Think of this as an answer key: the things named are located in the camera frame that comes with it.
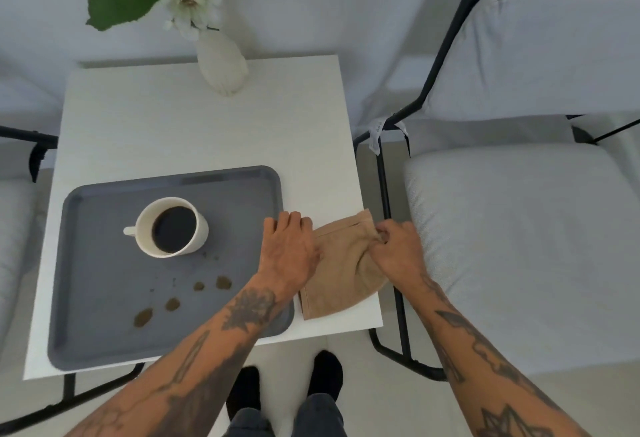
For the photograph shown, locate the person's left hand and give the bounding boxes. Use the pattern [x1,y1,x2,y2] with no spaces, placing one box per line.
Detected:
[255,211,321,298]

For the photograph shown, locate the person's right hand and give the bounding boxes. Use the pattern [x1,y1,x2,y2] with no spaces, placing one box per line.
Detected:
[367,220,429,293]

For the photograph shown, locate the beige cloth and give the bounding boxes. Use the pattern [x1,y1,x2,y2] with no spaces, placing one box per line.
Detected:
[299,209,390,321]

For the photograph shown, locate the person's right forearm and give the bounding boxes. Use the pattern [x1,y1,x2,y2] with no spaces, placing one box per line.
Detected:
[395,274,592,437]

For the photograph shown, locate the person's left forearm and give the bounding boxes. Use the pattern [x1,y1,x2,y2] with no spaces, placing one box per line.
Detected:
[65,274,296,437]

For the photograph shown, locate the white fabric tag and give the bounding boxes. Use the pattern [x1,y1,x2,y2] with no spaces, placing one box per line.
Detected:
[366,116,409,157]

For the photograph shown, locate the black coffee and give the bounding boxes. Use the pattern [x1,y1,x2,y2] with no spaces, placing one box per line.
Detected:
[151,206,198,254]

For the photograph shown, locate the white chair seat cushion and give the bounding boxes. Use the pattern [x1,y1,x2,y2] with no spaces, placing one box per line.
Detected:
[402,143,640,378]

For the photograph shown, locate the white ceramic cup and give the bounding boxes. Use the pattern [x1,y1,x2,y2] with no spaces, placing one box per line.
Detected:
[123,197,209,259]

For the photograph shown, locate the person's right foot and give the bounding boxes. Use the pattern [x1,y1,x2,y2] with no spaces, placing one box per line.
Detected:
[307,350,344,401]

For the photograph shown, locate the person's foot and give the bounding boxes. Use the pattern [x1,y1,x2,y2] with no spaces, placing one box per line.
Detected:
[307,350,344,401]
[226,366,262,421]

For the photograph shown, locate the white ceramic vase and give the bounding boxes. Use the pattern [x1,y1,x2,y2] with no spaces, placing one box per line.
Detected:
[195,27,249,98]

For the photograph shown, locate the person's left foot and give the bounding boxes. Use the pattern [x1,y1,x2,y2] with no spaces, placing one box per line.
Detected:
[226,366,262,421]

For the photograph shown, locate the grey plastic tray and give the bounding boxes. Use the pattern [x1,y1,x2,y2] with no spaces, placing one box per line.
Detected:
[47,165,296,371]

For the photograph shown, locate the person's dark trousers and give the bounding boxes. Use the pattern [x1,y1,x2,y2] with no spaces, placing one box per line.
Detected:
[227,393,347,437]

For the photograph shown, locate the white chair back cushion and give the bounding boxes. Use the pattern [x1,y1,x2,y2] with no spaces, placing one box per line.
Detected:
[419,0,640,123]

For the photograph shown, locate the large white flower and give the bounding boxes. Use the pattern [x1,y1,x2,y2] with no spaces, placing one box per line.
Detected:
[160,0,224,42]

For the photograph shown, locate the black metal armrest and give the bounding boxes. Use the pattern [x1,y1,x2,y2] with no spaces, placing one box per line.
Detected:
[0,125,59,184]

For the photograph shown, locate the black metal chair frame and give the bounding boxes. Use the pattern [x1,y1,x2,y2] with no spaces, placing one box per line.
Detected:
[352,0,640,383]

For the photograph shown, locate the black table frame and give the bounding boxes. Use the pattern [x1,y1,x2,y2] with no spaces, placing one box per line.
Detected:
[0,362,147,435]

